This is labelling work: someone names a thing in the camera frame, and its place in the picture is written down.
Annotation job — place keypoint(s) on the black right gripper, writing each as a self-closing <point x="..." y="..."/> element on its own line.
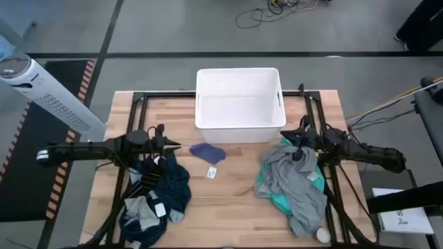
<point x="309" y="138"/>

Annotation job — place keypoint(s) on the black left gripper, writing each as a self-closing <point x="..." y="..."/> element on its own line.
<point x="157" y="145"/>

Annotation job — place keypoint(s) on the purple cloth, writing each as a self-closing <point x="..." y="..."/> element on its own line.
<point x="207" y="153"/>

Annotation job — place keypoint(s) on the dark navy dotted garment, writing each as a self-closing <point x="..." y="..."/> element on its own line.
<point x="174" y="186"/>

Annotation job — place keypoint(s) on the light grey shirt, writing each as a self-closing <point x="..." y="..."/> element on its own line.
<point x="290" y="180"/>

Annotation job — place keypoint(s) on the teal shirt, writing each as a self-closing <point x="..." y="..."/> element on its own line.
<point x="281" y="204"/>

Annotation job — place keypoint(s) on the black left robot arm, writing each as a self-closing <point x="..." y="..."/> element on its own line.
<point x="86" y="152"/>

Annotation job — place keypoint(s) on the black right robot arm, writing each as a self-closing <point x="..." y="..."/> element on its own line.
<point x="363" y="152"/>

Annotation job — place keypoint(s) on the small white label card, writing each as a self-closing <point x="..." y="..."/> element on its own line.
<point x="212" y="172"/>

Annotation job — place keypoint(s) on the white perforated plastic basket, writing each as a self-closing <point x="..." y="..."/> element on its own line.
<point x="239" y="114"/>

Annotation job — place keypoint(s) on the dark grey floor plate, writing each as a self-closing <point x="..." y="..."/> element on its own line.
<point x="384" y="178"/>

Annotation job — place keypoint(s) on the white balled sock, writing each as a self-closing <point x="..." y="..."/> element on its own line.
<point x="323" y="235"/>

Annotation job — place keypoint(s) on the black orange-striped floor mat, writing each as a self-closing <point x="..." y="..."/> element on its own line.
<point x="69" y="79"/>
<point x="31" y="173"/>

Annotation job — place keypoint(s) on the white tower fan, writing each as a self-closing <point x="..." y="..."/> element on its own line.
<point x="52" y="97"/>

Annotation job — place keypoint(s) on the black metal strut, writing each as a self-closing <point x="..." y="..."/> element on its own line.
<point x="405" y="198"/>

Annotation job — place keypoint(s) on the white paper booklet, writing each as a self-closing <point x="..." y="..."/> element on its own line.
<point x="408" y="221"/>

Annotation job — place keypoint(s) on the person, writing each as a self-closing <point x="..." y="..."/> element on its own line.
<point x="422" y="27"/>

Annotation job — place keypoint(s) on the pale blue cart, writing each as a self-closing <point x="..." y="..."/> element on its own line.
<point x="14" y="31"/>

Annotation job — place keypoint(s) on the black metal table frame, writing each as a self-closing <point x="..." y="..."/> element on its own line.
<point x="313" y="95"/>

